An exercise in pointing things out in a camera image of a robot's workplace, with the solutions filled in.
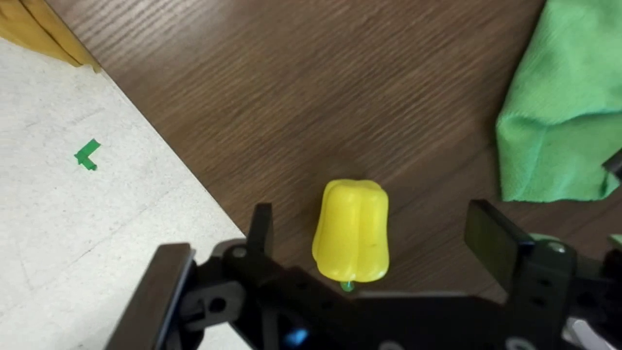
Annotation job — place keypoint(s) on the green L-shaped floor marker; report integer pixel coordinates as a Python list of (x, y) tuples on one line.
[(88, 156)]

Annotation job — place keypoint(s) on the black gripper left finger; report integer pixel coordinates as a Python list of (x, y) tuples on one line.
[(259, 246)]

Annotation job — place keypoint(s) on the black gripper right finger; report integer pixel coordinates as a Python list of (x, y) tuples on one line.
[(512, 260)]

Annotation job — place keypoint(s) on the green cloth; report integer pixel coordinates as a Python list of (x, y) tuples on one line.
[(564, 98)]

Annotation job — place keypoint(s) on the wooden box with red drawer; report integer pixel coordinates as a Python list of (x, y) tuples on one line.
[(39, 26)]

